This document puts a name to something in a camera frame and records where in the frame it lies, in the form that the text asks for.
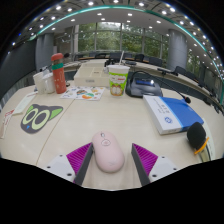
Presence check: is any white drinking straw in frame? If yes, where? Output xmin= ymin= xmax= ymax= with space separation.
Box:
xmin=118 ymin=50 xmax=125 ymax=67

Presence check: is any black cat face mouse pad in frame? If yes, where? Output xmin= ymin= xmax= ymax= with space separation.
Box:
xmin=20 ymin=103 xmax=64 ymax=135

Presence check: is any printed paper drink cup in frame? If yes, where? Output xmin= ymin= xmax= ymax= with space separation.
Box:
xmin=107 ymin=64 xmax=131 ymax=98

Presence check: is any red and white leaflet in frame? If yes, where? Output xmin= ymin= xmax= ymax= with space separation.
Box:
xmin=0 ymin=109 xmax=16 ymax=139

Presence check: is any red bottle with green band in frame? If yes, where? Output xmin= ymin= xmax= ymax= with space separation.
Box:
xmin=50 ymin=52 xmax=68 ymax=95

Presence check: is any black gooseneck conference microphone unit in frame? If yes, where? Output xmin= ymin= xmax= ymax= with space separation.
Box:
xmin=125 ymin=70 xmax=192 ymax=104
xmin=157 ymin=67 xmax=178 ymax=76

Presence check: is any group of dark office chairs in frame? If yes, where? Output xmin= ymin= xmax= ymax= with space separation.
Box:
xmin=74 ymin=50 xmax=222 ymax=111

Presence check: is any group of ceiling lights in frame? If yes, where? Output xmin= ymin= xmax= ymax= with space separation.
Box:
xmin=11 ymin=0 xmax=224 ymax=78

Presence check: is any beige rectangular box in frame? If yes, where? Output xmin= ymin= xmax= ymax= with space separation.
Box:
xmin=73 ymin=63 xmax=111 ymax=88

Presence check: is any blue and white book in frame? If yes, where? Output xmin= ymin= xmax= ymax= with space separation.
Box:
xmin=142 ymin=94 xmax=205 ymax=136

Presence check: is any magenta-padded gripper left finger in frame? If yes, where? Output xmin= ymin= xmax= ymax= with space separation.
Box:
xmin=45 ymin=142 xmax=95 ymax=187

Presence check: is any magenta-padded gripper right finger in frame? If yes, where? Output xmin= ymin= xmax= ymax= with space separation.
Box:
xmin=130 ymin=143 xmax=179 ymax=187

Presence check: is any black foam microphone orange clip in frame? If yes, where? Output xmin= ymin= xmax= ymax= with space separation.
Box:
xmin=186 ymin=121 xmax=210 ymax=156

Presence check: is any pink computer mouse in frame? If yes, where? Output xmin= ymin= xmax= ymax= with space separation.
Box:
xmin=91 ymin=130 xmax=126 ymax=174

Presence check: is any colourful sticker sheet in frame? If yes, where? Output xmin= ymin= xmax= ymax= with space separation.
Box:
xmin=59 ymin=85 xmax=106 ymax=102

